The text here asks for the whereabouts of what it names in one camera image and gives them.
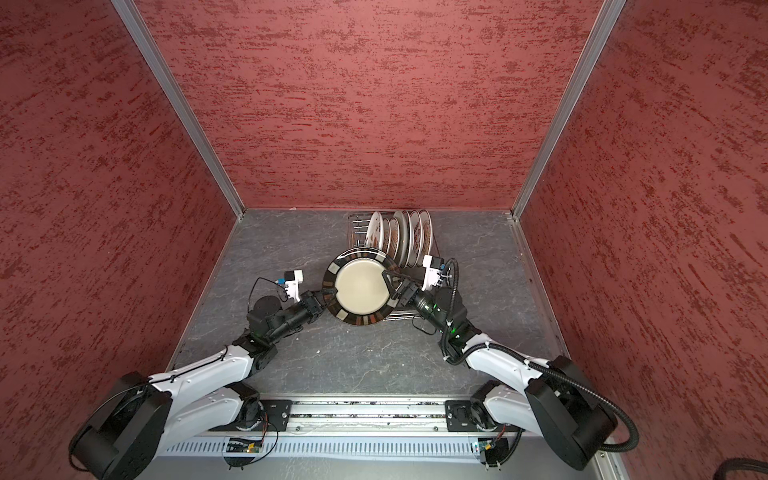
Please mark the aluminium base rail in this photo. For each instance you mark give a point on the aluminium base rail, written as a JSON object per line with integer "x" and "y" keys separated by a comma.
{"x": 356, "y": 416}

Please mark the left circuit board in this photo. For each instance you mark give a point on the left circuit board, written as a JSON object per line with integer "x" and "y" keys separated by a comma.
{"x": 236, "y": 445}

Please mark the small red patterned plate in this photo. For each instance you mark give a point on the small red patterned plate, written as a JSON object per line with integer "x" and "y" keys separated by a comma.
{"x": 391, "y": 232}

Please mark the wire dish rack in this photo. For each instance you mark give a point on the wire dish rack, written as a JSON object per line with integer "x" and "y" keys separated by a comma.
{"x": 357, "y": 223}

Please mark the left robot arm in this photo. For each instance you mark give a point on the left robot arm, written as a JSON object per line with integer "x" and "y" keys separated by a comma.
{"x": 144, "y": 415}

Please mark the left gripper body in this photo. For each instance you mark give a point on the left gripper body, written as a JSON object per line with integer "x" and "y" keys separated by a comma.
{"x": 308, "y": 307}

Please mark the rightmost floral plate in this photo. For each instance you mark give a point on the rightmost floral plate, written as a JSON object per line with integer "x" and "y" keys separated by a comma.
{"x": 427, "y": 234}

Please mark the dark striped rim plate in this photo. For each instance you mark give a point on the dark striped rim plate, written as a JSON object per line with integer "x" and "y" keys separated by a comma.
{"x": 360, "y": 288}

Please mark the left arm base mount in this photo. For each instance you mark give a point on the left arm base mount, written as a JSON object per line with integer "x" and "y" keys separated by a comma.
{"x": 258, "y": 415}

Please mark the white watermelon pattern plate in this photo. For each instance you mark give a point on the white watermelon pattern plate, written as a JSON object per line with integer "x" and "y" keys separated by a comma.
{"x": 374, "y": 234}

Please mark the floral white plate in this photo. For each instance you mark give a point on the floral white plate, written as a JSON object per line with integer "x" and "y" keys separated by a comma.
{"x": 415, "y": 238}

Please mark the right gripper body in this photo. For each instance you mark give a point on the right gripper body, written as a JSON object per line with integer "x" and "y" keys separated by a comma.
{"x": 414, "y": 290}

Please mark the circuit board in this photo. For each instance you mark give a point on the circuit board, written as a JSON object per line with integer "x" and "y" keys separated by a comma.
{"x": 236, "y": 445}
{"x": 491, "y": 453}

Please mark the left aluminium corner post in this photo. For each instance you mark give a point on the left aluminium corner post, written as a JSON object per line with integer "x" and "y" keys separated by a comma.
{"x": 133, "y": 21}

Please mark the plain grey white plate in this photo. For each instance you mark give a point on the plain grey white plate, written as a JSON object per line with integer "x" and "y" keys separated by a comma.
{"x": 402, "y": 220}

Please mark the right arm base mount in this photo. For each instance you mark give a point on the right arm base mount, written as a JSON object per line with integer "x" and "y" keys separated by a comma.
{"x": 464, "y": 415}

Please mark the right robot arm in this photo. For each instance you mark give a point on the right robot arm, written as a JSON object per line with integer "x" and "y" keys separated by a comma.
{"x": 549, "y": 398}

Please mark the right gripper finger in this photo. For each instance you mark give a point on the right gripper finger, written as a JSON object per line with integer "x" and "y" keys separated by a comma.
{"x": 392, "y": 278}
{"x": 393, "y": 298}

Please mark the right circuit board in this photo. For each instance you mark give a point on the right circuit board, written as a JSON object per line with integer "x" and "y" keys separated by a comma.
{"x": 491, "y": 453}

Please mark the right aluminium corner post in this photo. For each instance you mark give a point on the right aluminium corner post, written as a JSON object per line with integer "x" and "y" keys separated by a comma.
{"x": 601, "y": 30}

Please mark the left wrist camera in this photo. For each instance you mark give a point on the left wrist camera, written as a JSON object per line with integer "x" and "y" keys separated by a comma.
{"x": 290, "y": 283}

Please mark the aluminium corner post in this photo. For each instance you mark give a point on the aluminium corner post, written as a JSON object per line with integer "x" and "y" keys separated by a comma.
{"x": 601, "y": 30}
{"x": 133, "y": 21}

